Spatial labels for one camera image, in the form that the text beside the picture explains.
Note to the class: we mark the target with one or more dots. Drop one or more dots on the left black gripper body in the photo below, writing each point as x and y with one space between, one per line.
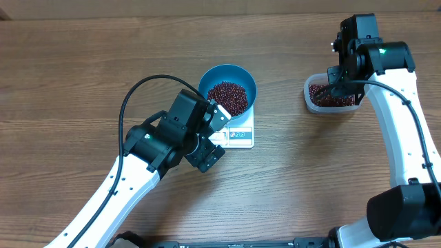
204 156

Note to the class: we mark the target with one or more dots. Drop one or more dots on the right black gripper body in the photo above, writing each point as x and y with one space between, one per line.
348 89

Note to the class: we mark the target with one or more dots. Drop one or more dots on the teal metal bowl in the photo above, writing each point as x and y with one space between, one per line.
231 73

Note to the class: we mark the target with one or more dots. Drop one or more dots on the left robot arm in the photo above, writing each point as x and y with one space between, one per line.
149 151

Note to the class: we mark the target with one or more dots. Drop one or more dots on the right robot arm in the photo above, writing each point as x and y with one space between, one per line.
385 74

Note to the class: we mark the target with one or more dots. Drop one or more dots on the white digital kitchen scale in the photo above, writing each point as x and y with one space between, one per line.
238 133

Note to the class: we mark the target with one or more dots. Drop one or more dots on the red beans in bowl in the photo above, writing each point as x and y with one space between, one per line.
231 96

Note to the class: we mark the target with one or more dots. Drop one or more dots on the red adzuki beans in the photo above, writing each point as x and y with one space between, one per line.
318 96

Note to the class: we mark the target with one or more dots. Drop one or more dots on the clear plastic food container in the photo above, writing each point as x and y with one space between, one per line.
323 79

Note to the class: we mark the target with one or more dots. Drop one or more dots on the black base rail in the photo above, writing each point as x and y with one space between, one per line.
129 239

